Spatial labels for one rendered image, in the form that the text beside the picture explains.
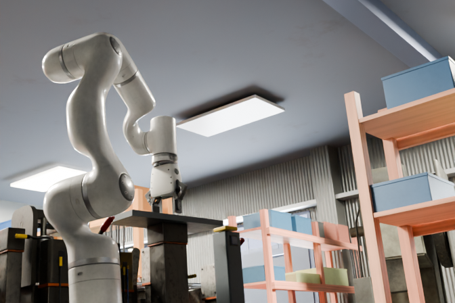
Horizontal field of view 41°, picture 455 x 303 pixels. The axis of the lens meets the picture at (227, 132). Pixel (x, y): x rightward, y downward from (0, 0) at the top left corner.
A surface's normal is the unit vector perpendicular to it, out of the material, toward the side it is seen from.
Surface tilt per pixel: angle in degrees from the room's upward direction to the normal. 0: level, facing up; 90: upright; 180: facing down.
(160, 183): 93
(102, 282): 86
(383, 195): 90
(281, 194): 90
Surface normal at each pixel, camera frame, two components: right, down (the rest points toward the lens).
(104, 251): 0.56, -0.39
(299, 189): -0.62, -0.21
